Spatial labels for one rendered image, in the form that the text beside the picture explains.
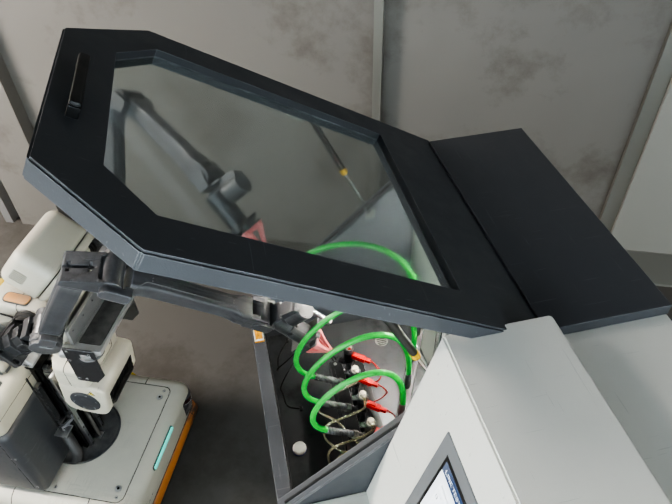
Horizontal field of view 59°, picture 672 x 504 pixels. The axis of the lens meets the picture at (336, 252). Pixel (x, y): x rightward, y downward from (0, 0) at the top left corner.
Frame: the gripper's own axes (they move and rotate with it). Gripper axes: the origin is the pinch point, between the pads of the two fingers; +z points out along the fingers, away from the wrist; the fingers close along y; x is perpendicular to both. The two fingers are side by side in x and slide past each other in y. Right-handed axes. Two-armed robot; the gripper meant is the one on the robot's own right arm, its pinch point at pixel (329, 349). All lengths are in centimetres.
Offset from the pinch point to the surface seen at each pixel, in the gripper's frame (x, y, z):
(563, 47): 146, 80, 54
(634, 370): -32, 69, 18
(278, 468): -27.2, -19.9, 1.8
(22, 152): 177, -168, -93
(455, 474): -51, 40, -4
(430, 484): -48, 31, 0
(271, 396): -5.5, -23.0, -1.3
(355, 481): -34.3, 0.6, 10.0
